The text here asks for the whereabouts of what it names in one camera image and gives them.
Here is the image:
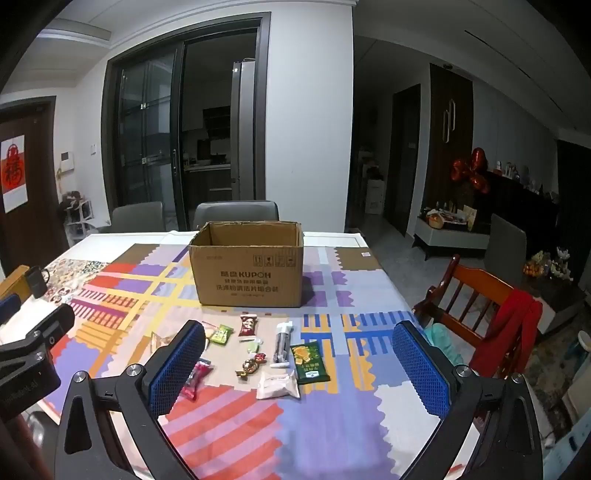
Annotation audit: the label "gold candy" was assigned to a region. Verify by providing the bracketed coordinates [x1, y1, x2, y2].
[235, 357, 260, 380]

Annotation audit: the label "black mug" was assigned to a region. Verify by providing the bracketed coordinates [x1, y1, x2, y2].
[24, 266, 51, 298]

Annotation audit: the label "dark coffee table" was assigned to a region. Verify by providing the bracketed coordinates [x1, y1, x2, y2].
[522, 265, 589, 333]

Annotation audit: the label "grey dining chair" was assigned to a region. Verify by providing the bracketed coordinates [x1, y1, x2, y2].
[484, 213, 528, 273]
[193, 200, 280, 230]
[111, 201, 165, 234]

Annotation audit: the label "light wooden chair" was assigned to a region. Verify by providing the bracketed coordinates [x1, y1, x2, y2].
[0, 264, 31, 301]

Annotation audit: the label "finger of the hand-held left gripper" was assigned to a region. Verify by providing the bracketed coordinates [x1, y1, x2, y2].
[0, 304, 76, 365]
[0, 294, 23, 326]

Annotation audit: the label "dark sideboard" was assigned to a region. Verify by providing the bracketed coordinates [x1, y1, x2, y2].
[480, 171, 559, 254]

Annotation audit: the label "colourful patterned table mat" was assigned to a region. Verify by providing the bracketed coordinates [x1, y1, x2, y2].
[0, 229, 490, 480]

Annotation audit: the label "dark green snack packet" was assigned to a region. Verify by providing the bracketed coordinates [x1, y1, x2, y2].
[289, 343, 331, 385]

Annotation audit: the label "red and white door poster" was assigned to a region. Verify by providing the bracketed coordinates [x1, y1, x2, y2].
[0, 135, 29, 214]

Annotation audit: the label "red heart balloons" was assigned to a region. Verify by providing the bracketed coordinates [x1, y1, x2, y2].
[451, 148, 491, 195]

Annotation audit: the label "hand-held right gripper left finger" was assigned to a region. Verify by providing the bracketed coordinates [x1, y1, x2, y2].
[54, 319, 207, 480]

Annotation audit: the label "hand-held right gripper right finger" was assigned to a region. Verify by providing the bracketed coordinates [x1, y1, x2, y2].
[392, 320, 544, 480]

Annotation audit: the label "sliding glass door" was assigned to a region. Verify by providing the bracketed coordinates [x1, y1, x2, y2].
[115, 51, 185, 222]

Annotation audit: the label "black range hood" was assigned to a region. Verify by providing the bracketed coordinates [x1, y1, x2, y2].
[203, 106, 232, 139]

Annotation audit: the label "white shoe rack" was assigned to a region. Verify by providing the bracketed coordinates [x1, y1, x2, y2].
[60, 191, 100, 245]

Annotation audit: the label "red-brown wooden chair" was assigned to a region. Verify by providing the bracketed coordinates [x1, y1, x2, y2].
[412, 255, 541, 379]

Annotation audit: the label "white snack packet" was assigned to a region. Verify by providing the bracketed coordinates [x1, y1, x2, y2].
[255, 369, 301, 400]

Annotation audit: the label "red cloth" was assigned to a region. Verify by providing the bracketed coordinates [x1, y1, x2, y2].
[471, 290, 543, 379]

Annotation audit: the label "white low cabinet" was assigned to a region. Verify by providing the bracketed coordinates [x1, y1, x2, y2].
[412, 215, 491, 261]

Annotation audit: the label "teal cloth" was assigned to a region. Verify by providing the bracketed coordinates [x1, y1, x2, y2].
[422, 323, 465, 367]

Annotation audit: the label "beige snack packet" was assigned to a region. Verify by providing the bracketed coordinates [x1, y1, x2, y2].
[151, 331, 176, 365]

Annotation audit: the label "white box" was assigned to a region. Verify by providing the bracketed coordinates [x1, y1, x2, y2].
[365, 178, 386, 215]

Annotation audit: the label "tall dark wood cupboard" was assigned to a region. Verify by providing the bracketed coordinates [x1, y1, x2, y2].
[425, 64, 474, 217]

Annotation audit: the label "brown entry door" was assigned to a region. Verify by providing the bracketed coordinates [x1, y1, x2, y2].
[0, 97, 70, 278]

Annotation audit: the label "floral patterned cloth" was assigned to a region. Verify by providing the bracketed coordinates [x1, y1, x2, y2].
[44, 258, 110, 303]

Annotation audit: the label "brown cardboard box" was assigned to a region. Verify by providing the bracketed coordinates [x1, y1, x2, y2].
[188, 220, 305, 308]

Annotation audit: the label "pink snack packet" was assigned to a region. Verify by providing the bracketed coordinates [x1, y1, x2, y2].
[179, 361, 213, 400]

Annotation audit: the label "clear tube white cap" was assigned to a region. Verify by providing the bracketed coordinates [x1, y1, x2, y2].
[270, 322, 295, 368]

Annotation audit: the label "grey refrigerator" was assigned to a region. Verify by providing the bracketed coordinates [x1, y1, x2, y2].
[231, 60, 256, 204]

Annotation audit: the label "dark interior door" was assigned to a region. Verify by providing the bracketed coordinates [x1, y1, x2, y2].
[385, 84, 422, 236]

